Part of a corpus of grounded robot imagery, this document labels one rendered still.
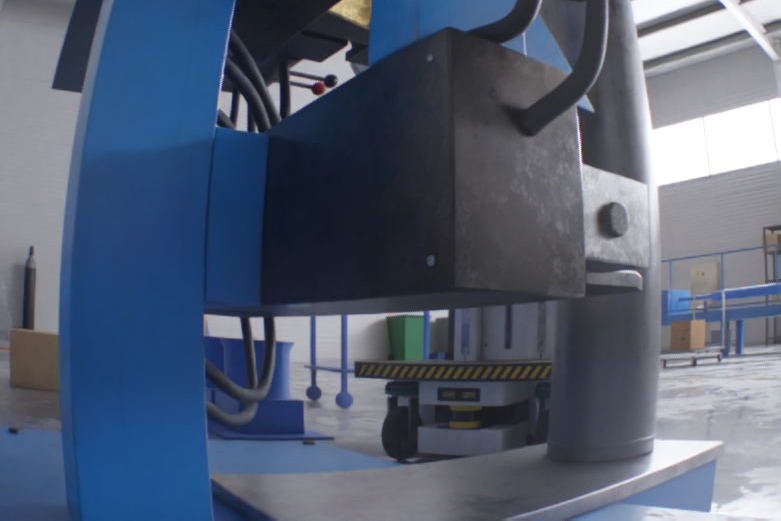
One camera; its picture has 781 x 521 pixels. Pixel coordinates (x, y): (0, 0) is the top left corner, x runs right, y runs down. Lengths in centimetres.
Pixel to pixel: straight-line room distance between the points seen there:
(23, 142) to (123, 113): 1114
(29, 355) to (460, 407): 226
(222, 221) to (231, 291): 7
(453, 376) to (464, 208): 137
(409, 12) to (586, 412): 77
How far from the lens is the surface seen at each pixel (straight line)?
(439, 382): 187
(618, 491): 97
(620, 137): 119
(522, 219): 52
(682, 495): 118
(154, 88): 73
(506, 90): 54
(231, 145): 74
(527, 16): 55
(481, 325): 218
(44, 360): 336
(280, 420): 248
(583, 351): 114
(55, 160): 1180
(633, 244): 66
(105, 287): 68
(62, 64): 172
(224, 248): 72
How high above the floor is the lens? 37
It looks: 9 degrees up
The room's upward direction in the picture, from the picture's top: 1 degrees clockwise
